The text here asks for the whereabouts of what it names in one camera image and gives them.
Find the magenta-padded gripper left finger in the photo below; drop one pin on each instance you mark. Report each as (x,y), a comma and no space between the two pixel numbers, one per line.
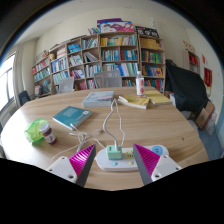
(63,168)

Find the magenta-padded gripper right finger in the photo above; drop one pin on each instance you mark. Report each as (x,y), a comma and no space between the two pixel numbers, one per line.
(163,166)

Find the light green charger block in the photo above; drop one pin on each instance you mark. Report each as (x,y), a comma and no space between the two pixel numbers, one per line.
(113,152)

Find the small red jar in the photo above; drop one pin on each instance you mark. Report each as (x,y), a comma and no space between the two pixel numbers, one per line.
(49,135)

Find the white power strip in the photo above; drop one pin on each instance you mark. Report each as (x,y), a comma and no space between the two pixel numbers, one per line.
(116,165)

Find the green plastic bag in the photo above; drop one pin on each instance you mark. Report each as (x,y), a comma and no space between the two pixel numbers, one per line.
(33,130)

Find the teal book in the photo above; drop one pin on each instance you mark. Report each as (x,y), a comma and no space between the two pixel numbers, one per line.
(71,116)

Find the cardboard box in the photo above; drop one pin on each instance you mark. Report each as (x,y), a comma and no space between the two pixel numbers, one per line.
(204,116)

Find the white box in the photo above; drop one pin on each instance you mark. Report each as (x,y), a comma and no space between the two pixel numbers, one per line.
(172,99)

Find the thin yellow book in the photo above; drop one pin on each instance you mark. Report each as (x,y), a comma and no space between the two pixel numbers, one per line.
(158,97)

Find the thick yellow book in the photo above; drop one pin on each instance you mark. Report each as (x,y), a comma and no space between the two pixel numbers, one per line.
(135,100)

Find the dark office chair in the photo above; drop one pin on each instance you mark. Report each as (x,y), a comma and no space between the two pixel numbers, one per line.
(24,97)

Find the clear bottle with red label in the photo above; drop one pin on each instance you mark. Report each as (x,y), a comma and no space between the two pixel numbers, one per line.
(140,86)

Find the black cloth cover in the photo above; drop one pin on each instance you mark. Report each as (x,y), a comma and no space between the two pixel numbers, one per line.
(186,86)

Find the white chair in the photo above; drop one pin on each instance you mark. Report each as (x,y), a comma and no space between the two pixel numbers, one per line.
(66,85)

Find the grey mesh chair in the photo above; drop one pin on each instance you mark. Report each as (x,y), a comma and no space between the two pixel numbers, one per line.
(107,79)

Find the window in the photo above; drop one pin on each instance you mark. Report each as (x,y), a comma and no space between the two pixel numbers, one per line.
(6,83)

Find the wooden bookshelf unit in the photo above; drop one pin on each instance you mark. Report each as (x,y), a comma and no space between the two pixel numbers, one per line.
(120,55)

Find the red wall banner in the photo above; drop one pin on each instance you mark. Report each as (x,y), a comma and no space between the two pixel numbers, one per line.
(208,76)

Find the small wooden wall shelf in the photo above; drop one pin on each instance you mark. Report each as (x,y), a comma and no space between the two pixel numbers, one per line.
(193,60)

